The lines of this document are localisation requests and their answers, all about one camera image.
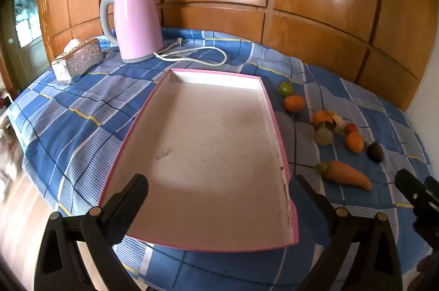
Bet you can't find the dark toy avocado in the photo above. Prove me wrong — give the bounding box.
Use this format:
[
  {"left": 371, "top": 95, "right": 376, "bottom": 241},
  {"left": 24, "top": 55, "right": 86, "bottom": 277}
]
[{"left": 368, "top": 142, "right": 385, "bottom": 163}]

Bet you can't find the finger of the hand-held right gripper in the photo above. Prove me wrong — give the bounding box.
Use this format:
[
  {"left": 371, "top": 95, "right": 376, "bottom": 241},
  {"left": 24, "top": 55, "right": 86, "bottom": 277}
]
[
  {"left": 423, "top": 175, "right": 439, "bottom": 200},
  {"left": 394, "top": 169, "right": 439, "bottom": 244}
]

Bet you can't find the wooden door with window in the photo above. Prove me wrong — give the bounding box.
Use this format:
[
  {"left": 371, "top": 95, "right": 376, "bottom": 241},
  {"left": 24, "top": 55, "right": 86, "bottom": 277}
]
[{"left": 0, "top": 0, "right": 50, "bottom": 96}]

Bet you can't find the orange toy carrot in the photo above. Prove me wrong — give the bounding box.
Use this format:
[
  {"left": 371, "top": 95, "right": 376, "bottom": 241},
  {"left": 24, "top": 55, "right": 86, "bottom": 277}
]
[{"left": 316, "top": 161, "right": 373, "bottom": 191}]

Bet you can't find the silver patterned tissue box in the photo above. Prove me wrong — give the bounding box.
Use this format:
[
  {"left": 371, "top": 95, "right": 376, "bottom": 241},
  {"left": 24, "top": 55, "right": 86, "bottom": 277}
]
[{"left": 51, "top": 38, "right": 104, "bottom": 84}]

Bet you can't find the pink shallow tray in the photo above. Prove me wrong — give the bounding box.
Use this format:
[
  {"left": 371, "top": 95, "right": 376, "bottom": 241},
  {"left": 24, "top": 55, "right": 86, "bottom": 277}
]
[{"left": 99, "top": 68, "right": 300, "bottom": 252}]

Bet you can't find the blue checked bedsheet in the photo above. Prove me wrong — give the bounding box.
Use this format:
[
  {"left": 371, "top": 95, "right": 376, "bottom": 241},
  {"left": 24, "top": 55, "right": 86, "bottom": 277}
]
[{"left": 9, "top": 26, "right": 431, "bottom": 291}]

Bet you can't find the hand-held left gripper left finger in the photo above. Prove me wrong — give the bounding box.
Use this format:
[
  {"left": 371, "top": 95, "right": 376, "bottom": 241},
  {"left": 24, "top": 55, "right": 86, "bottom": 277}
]
[{"left": 33, "top": 173, "right": 149, "bottom": 291}]

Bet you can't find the pink electric kettle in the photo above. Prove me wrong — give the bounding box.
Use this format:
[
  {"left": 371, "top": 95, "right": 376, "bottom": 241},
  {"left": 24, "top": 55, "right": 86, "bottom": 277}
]
[{"left": 100, "top": 0, "right": 165, "bottom": 64}]

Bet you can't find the orange toy tangerine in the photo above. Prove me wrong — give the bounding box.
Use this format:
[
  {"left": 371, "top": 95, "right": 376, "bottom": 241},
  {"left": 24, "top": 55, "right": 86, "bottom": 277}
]
[
  {"left": 283, "top": 95, "right": 305, "bottom": 113},
  {"left": 345, "top": 132, "right": 364, "bottom": 153}
]

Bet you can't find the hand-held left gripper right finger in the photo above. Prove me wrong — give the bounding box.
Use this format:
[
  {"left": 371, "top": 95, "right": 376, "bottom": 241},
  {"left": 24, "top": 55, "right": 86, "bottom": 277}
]
[{"left": 294, "top": 174, "right": 403, "bottom": 291}]

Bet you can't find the beige toy wedge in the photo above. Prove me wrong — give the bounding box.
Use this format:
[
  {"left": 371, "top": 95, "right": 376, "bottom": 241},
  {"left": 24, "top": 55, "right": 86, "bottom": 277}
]
[{"left": 333, "top": 117, "right": 348, "bottom": 135}]

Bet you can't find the toy kiwi half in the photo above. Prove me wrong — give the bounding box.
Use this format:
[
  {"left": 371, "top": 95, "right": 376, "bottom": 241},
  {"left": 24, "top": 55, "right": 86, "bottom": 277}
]
[{"left": 314, "top": 124, "right": 335, "bottom": 145}]

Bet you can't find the orange toy persimmon with stem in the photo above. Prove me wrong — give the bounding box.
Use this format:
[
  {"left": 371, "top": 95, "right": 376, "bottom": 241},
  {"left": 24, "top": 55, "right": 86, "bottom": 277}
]
[{"left": 311, "top": 110, "right": 334, "bottom": 127}]

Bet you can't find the white kettle power cord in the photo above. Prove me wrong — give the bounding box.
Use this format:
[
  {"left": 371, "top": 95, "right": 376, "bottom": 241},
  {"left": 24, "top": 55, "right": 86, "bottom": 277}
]
[{"left": 153, "top": 44, "right": 227, "bottom": 66}]

